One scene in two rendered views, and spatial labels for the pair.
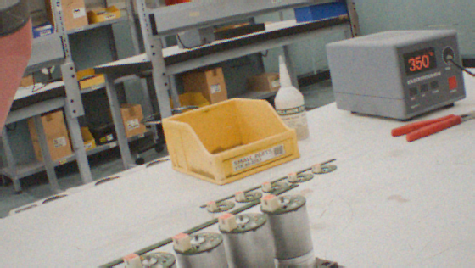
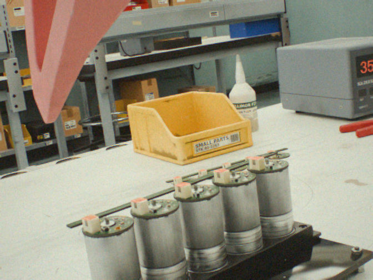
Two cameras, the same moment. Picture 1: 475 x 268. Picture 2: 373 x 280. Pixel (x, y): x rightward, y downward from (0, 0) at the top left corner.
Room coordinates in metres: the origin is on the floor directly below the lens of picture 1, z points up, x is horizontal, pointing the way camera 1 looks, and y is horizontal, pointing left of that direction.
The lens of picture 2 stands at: (-0.01, 0.04, 0.90)
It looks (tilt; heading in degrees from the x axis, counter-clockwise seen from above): 12 degrees down; 358
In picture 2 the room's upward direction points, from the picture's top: 8 degrees counter-clockwise
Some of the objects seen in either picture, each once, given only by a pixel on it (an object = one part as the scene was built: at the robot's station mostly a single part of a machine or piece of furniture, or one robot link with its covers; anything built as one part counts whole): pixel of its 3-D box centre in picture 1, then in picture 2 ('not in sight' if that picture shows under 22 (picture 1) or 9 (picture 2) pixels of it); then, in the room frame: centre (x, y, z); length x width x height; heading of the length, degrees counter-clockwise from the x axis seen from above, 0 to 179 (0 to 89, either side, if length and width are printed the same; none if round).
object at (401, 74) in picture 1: (396, 72); (344, 76); (0.76, -0.22, 0.80); 0.15 x 0.12 x 0.10; 22
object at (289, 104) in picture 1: (288, 97); (242, 93); (0.72, -0.07, 0.80); 0.03 x 0.03 x 0.10
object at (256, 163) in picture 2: (271, 202); (257, 163); (0.31, -0.01, 0.82); 0.01 x 0.01 x 0.01; 35
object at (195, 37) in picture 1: (195, 36); (136, 45); (3.12, 0.11, 0.80); 0.15 x 0.12 x 0.10; 53
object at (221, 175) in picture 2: (229, 221); (223, 175); (0.29, 0.01, 0.82); 0.01 x 0.01 x 0.01; 35
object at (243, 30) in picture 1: (238, 31); (176, 43); (3.30, -0.12, 0.77); 0.24 x 0.16 x 0.04; 122
